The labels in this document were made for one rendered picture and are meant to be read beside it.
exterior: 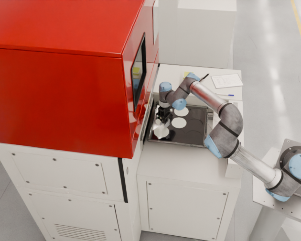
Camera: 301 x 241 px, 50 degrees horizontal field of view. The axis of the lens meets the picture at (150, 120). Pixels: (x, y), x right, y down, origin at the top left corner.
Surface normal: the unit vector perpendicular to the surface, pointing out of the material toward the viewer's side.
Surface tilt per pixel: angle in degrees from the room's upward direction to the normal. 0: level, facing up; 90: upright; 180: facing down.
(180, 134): 0
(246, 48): 0
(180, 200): 90
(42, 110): 90
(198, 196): 90
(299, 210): 0
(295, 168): 38
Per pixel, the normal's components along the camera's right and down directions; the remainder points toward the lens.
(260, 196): -0.03, -0.70
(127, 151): -0.18, 0.70
